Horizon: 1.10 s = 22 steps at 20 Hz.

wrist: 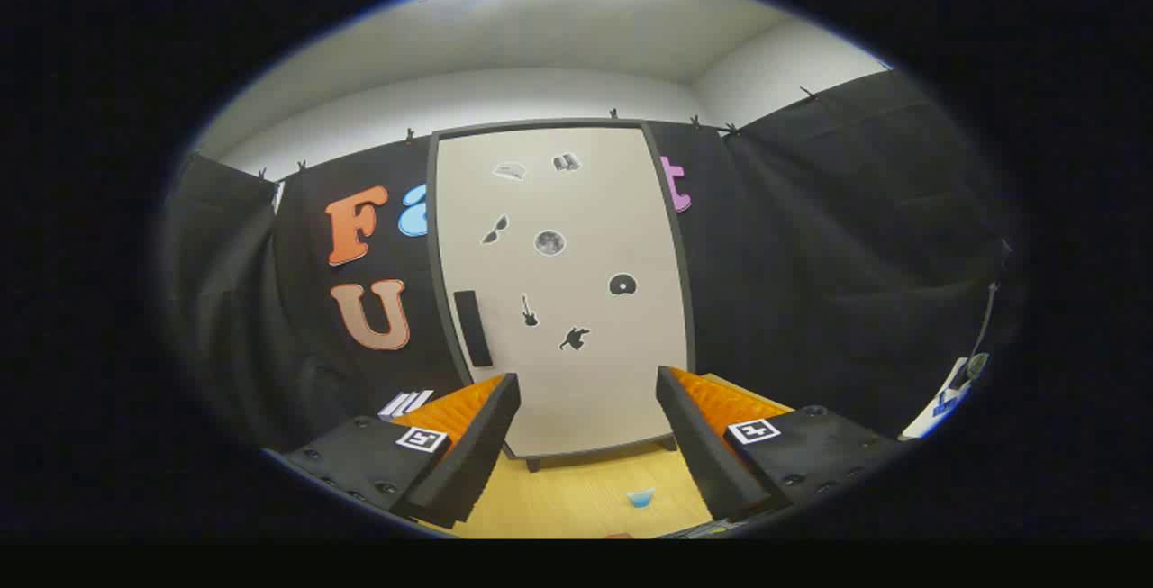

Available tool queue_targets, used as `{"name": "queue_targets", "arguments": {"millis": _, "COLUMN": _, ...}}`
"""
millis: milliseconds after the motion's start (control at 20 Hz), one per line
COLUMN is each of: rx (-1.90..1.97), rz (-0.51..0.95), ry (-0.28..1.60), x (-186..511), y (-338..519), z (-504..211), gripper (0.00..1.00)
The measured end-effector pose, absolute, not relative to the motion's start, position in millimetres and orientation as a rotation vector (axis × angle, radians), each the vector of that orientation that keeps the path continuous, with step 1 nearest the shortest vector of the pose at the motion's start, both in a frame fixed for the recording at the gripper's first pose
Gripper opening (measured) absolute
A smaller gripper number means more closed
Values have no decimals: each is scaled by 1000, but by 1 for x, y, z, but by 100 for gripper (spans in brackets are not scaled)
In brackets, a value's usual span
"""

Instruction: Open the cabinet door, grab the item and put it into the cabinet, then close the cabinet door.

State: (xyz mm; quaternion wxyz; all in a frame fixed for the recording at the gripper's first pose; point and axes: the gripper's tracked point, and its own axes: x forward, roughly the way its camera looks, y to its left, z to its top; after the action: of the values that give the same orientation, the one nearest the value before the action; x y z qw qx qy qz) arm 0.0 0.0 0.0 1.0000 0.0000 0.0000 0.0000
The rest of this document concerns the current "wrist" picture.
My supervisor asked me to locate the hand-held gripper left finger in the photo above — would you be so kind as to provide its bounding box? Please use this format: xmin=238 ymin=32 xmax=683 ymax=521
xmin=281 ymin=373 xmax=522 ymax=530

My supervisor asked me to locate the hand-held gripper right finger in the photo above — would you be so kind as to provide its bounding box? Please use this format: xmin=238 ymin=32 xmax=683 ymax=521
xmin=655 ymin=366 xmax=906 ymax=523

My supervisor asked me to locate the black door handle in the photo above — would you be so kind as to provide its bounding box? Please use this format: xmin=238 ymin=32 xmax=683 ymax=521
xmin=453 ymin=290 xmax=495 ymax=367

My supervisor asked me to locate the grey cabinet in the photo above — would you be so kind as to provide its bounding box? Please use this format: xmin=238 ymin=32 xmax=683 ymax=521
xmin=426 ymin=118 xmax=697 ymax=472

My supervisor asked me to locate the black backdrop cloth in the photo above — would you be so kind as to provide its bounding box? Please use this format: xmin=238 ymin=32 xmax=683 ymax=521
xmin=162 ymin=66 xmax=1028 ymax=454

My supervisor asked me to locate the white blue device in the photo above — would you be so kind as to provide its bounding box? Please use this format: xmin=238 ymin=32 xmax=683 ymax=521
xmin=899 ymin=356 xmax=974 ymax=441

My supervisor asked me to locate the row of black cloth clips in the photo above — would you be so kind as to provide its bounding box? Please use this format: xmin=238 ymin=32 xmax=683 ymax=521
xmin=257 ymin=86 xmax=821 ymax=182

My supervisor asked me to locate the grey cable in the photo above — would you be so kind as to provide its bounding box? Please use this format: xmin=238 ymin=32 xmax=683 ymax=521
xmin=959 ymin=280 xmax=1003 ymax=386

